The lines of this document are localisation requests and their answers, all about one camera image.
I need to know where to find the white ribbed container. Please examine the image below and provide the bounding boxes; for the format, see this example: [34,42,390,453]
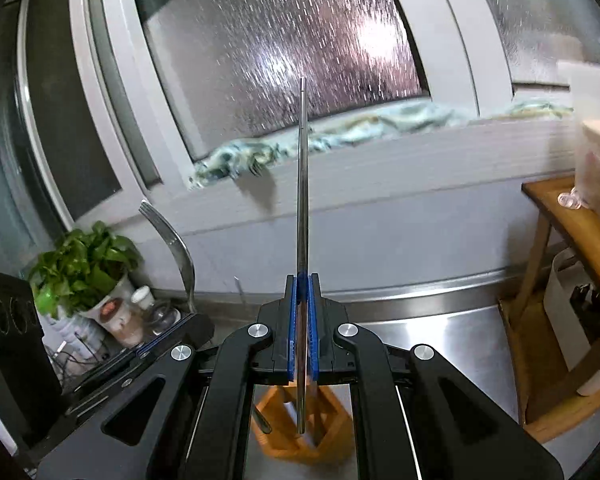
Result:
[42,310,103,361]

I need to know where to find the wooden utensil holder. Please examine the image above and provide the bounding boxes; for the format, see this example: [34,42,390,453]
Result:
[250,385,354,461]

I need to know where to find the black device with round rings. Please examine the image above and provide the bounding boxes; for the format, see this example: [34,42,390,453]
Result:
[0,266,63,443]

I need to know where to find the patterned green cloth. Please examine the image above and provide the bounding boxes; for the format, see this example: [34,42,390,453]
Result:
[187,99,576,192]

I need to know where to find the metal fork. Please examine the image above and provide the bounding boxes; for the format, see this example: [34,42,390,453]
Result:
[139,200,197,317]

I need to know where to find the dark glass door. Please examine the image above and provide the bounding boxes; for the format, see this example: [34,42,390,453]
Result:
[0,0,125,273]

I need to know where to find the glass jar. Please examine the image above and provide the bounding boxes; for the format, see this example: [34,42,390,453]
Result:
[147,302,182,337]

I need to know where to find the wooden shelf rack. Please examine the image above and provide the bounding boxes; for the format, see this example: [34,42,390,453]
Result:
[497,177,600,444]

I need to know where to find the metal utensil handle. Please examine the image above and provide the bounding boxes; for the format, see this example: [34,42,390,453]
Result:
[251,406,272,435]

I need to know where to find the frosted glass window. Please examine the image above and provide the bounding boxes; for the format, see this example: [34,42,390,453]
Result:
[462,0,600,95]
[130,0,432,162]

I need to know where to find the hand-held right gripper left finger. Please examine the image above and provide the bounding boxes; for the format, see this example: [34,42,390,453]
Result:
[36,272,301,480]

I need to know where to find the glass bottle with white cap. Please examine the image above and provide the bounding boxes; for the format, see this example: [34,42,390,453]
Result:
[130,285,157,333]

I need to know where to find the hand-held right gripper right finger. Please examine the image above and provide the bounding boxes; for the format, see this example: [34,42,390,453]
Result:
[307,272,566,480]

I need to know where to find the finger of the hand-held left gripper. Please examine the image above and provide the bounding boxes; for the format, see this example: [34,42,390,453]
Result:
[62,312,216,409]

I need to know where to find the black cables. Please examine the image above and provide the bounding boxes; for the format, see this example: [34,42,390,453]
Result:
[45,339,113,383]

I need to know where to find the green potted plant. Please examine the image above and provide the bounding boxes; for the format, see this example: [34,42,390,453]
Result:
[27,220,147,349]

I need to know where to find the metal table knife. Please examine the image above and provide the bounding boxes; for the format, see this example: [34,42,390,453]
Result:
[295,77,312,434]

